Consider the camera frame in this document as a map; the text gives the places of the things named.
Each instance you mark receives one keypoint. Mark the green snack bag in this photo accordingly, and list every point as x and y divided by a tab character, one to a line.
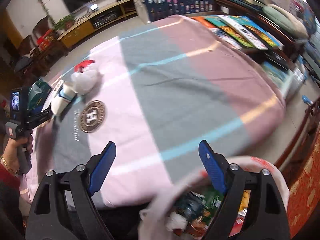
211	203

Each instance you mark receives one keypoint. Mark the potted green plant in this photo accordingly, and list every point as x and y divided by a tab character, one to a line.
64	23

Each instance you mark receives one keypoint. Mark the plaid pink grey tablecloth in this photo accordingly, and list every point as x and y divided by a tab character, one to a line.
161	89

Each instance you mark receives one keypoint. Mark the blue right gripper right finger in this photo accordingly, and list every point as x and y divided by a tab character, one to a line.
215	165

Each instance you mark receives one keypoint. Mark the dark green tissue pack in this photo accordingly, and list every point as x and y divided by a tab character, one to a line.
38	94

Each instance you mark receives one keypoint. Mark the red wrapper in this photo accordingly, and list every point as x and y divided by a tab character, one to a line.
79	68

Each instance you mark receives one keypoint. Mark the red gift box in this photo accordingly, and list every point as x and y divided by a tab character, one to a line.
46	40

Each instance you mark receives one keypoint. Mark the stack of books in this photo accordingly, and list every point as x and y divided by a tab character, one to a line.
240	32

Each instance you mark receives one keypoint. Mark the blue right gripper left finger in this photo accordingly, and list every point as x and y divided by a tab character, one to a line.
99	166

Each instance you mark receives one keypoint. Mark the wooden tv cabinet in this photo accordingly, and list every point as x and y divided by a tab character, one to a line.
106	16

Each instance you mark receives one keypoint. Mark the orange patterned chair cushion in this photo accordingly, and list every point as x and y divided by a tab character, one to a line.
304	193

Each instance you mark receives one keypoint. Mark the green grey cushion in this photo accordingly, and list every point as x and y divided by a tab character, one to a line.
286	21

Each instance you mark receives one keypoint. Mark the white plastic bag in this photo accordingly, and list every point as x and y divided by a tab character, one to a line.
85	79

